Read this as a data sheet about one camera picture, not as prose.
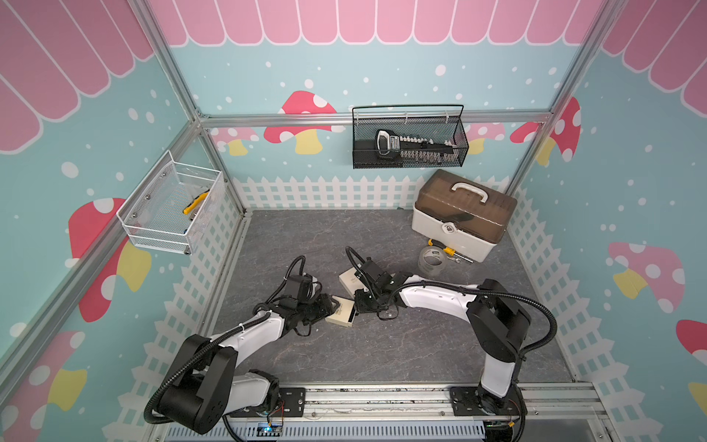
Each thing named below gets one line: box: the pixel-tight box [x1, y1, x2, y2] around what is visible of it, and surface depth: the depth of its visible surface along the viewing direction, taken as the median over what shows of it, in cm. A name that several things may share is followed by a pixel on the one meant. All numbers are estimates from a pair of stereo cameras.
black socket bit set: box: [375, 128, 460, 163], surface depth 91 cm
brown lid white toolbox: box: [411, 169, 518, 263], surface depth 98 cm
